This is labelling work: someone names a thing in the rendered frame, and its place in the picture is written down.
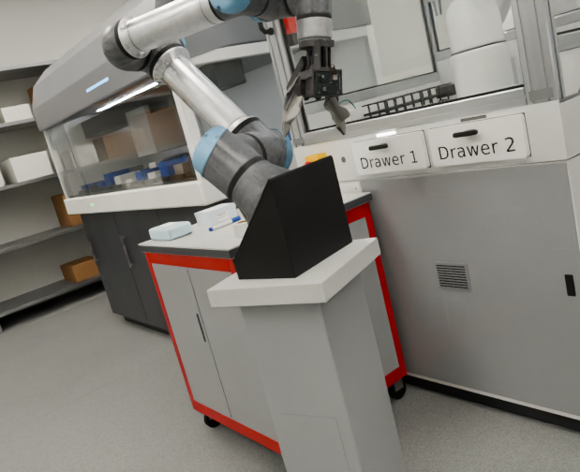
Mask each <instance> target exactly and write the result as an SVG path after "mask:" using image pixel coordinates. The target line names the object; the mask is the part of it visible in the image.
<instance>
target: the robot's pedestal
mask: <svg viewBox="0 0 580 472"><path fill-rule="evenodd" d="M379 255H380V249H379V241H378V238H367V239H359V240H352V243H350V244H348V245H347V246H345V247H344V248H342V249H340V250H339V251H337V252H336V253H334V254H333V255H331V256H329V257H328V258H327V259H325V260H324V261H322V262H320V263H319V264H317V265H316V266H314V267H312V268H311V269H309V270H308V271H306V272H305V273H302V274H301V275H299V276H298V277H296V278H277V279H242V280H239V279H238V275H237V272H236V273H234V274H233V275H231V276H229V277H228V278H226V279H224V280H223V281H221V282H220V283H218V284H216V285H215V286H213V287H211V288H209V289H208V290H207V294H208V298H209V301H210V304H211V307H230V306H240V309H241V312H242V316H243V319H244V323H245V328H246V331H247V335H248V338H249V342H250V345H251V348H252V351H253V355H254V358H255V362H256V364H257V368H258V372H259V375H260V381H261V385H262V387H263V391H264V394H265V398H266V401H267V405H268V407H269V411H270V414H271V418H272V421H273V425H274V427H275V434H276V437H277V441H278V444H279V448H280V450H281V454H282V457H283V461H284V464H285V467H286V470H287V472H407V469H406V466H405V462H404V457H403V453H402V450H401V446H400V441H399V437H398V433H397V429H396V425H395V421H394V413H393V410H392V406H391V402H390V397H389V393H388V390H387V386H386V381H385V377H384V374H383V370H382V365H381V361H380V357H379V350H378V346H377V342H376V337H375V334H374V330H373V326H372V321H371V317H370V314H369V310H368V305H367V301H366V297H365V294H364V286H363V282H362V277H361V274H360V272H361V271H362V270H363V269H364V268H365V267H366V266H367V265H368V264H370V263H371V262H372V261H373V260H374V259H375V258H376V257H377V256H379Z"/></svg>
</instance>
